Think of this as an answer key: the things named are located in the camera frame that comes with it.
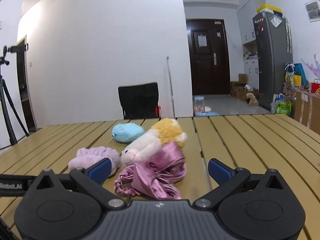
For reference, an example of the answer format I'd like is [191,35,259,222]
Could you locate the cardboard boxes by door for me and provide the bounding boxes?
[230,74,259,105]

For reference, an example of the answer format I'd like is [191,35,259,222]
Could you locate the white mop handle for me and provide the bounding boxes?
[166,56,176,118]

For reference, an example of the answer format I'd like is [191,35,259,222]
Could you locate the phone on tripod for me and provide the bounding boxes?
[3,44,29,54]

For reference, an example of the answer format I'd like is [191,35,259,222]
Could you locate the green plastic bag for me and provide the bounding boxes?
[276,101,292,116]

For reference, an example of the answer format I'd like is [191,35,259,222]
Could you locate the white cabinet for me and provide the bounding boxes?
[237,0,265,89]

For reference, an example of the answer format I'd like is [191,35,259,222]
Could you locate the red gift box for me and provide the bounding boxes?
[310,79,320,95]

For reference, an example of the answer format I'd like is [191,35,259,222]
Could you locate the grey refrigerator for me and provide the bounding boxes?
[253,11,293,109]

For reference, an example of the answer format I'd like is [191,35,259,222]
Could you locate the light blue plush toy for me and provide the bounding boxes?
[111,122,145,144]

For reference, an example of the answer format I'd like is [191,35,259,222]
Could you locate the blue gift bag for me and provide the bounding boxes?
[285,63,308,86]

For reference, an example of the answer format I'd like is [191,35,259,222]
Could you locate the lilac fluffy cloth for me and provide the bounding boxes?
[68,146,121,176]

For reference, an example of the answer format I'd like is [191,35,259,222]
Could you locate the dark brown entrance door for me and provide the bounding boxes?
[186,19,231,96]

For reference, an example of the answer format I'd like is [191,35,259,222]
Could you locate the yellow white plush toy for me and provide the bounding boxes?
[121,118,187,166]

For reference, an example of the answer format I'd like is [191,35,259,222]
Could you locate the pink satin bonnet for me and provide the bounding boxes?
[114,141,187,200]

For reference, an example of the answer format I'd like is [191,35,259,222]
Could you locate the black folding camp chair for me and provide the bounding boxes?
[118,82,160,120]

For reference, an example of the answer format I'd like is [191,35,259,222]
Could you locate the black camera tripod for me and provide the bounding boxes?
[0,55,30,147]

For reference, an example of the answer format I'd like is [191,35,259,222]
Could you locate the yellow box on refrigerator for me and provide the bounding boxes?
[257,3,282,14]

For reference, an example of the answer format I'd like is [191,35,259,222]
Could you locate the tan folding table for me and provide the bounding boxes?
[1,114,319,239]

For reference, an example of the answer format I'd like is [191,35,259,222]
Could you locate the clear plastic jar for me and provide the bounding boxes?
[194,95,206,112]

